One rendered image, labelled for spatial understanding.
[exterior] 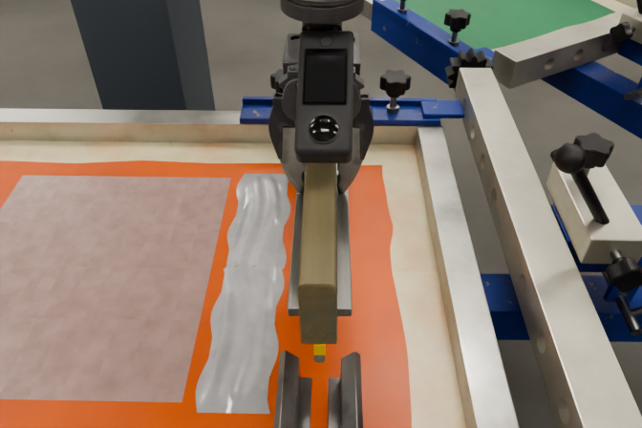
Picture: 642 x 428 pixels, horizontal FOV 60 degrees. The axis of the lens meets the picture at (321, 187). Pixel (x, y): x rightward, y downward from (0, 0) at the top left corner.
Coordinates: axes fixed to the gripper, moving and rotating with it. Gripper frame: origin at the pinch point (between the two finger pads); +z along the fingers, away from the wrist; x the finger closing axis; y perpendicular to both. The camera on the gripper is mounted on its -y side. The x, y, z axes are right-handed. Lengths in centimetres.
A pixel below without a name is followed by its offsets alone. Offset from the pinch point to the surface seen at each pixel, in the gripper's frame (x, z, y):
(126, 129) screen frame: 30.0, 10.8, 25.2
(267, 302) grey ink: 5.8, 12.5, -5.4
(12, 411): 29.1, 13.0, -18.4
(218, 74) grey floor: 57, 109, 215
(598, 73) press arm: -53, 16, 53
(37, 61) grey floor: 158, 110, 227
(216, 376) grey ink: 10.1, 12.3, -14.8
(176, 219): 19.1, 13.0, 8.2
